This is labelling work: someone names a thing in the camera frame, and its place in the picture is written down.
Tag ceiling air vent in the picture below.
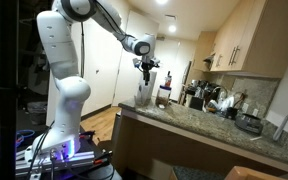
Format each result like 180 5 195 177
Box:
164 13 178 21

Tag curved metal faucet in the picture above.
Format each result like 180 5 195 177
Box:
209 85 229 103

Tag light wood wall cabinets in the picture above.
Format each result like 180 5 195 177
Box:
210 0 288 80

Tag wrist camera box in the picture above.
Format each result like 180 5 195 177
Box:
132 57 144 73

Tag white paper towel roll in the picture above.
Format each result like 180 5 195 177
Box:
139 70 159 101

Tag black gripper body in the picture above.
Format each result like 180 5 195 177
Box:
141 61 153 76

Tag wooden chair with grey cushion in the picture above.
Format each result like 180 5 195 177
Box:
170 165 287 180

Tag black coffee maker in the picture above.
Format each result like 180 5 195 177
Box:
187 85 206 112

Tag grey waste basket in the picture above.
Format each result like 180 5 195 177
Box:
26 101 48 126

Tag white dishes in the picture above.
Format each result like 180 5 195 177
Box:
207 95 236 113

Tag metal range hood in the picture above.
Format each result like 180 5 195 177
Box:
203 52 216 71

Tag clear jar with blue lid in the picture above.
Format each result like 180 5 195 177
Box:
155 84 173 110

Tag black vertical pole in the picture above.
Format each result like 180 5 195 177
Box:
0 0 21 180

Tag white door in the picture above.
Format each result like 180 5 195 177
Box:
111 9 161 108

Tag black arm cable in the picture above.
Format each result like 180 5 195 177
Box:
79 20 86 79

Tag granite-topped kitchen counter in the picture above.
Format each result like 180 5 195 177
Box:
112 96 288 180

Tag stainless steel trash can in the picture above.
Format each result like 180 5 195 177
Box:
112 111 123 144

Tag blue cable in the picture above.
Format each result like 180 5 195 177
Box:
0 129 36 155

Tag aluminium robot base mount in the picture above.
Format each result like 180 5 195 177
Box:
14 149 97 176

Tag tall light wood cabinet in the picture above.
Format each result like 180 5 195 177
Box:
192 31 217 73

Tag red sauce bottle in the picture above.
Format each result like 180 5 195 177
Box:
164 70 173 88

